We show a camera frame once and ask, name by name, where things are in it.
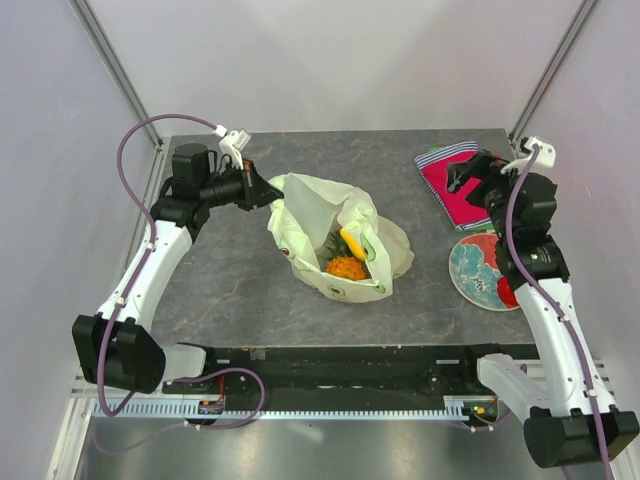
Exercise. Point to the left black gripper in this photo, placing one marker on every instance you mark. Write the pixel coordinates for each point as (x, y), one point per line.
(255, 190)

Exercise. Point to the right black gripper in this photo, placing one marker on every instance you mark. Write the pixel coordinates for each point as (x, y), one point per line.
(485, 166)

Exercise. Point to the pale green plastic bag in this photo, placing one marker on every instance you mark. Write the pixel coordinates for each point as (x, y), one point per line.
(313, 208)

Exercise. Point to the red bell pepper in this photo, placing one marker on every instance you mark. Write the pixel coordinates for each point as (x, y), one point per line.
(506, 294)

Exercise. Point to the small pineapple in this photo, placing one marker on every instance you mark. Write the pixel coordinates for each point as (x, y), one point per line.
(342, 262)

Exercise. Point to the yellow bell pepper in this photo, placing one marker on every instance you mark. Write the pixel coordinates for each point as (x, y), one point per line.
(353, 246)

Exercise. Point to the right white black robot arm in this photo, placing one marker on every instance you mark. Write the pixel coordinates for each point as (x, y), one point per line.
(572, 418)

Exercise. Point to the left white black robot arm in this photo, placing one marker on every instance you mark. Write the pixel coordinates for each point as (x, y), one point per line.
(114, 346)

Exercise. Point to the red folded shirt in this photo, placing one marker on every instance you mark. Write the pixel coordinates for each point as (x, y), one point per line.
(463, 216)

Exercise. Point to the blue white striped shirt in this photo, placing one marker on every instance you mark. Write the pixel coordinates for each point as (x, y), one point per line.
(435, 153)

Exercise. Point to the patterned ceramic plate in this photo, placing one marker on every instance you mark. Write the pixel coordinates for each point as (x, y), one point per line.
(474, 271)

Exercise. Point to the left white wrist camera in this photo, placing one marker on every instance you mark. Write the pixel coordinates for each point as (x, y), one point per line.
(232, 144)

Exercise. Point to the left aluminium frame post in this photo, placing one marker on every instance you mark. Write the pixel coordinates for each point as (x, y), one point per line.
(103, 45)

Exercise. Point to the aluminium frame post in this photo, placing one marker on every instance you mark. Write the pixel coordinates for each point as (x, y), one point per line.
(103, 45)
(561, 53)

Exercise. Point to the right aluminium frame post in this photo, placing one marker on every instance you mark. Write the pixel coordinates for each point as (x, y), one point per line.
(561, 53)

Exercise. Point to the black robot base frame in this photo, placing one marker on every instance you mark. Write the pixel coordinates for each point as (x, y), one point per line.
(347, 377)

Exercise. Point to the light blue cable duct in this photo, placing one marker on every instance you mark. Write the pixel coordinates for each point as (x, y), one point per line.
(193, 409)

